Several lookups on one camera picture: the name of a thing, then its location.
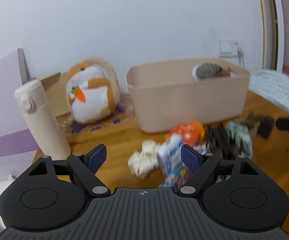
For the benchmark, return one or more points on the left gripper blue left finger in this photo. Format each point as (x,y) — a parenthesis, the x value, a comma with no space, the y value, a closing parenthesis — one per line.
(95,158)

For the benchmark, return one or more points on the white wall light switch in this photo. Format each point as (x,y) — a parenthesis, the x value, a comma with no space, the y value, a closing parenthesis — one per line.
(225,48)

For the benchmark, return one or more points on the green checked scrunchie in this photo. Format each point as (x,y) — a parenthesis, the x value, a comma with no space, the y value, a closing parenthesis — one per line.
(241,137)

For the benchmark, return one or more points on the striped light blue blanket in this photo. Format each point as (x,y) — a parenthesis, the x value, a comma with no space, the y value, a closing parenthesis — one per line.
(271,85)

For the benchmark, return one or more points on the orange white hamster plush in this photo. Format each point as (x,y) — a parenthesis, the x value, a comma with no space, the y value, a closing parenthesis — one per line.
(92,90)

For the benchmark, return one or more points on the wooden stand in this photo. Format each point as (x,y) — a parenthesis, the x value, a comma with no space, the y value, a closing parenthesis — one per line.
(55,89)

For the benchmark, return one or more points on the white plug with cable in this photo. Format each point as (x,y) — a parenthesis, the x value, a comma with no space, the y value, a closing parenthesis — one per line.
(241,54)

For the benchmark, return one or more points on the white wall power socket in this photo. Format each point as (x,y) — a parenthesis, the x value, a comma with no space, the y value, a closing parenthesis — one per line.
(237,46)

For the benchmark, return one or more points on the beige plastic storage bin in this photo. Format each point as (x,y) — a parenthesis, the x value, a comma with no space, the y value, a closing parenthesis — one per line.
(165,94)

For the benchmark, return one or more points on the wooden door frame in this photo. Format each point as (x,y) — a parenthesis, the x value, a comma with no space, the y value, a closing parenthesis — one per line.
(273,34)

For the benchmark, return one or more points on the brown fuzzy scrunchie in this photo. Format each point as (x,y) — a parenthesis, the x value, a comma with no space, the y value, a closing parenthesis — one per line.
(257,124)

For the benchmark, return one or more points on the cream knotted cloth bundle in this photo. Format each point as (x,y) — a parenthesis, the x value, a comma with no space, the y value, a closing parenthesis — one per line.
(143,162)

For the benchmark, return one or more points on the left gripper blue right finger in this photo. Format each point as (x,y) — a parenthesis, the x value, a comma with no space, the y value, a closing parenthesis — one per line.
(192,159)

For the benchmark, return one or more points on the lilac board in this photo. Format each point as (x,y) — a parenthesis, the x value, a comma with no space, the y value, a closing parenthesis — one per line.
(17,145)

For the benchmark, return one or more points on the orange plastic bottle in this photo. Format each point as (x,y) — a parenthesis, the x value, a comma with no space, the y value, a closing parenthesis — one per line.
(192,133)

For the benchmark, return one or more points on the cream thermos bottle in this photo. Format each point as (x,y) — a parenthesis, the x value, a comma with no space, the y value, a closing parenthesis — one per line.
(38,115)

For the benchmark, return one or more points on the brown squirrel plush toy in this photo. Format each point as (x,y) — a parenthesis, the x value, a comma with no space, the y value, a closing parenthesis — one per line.
(208,70)

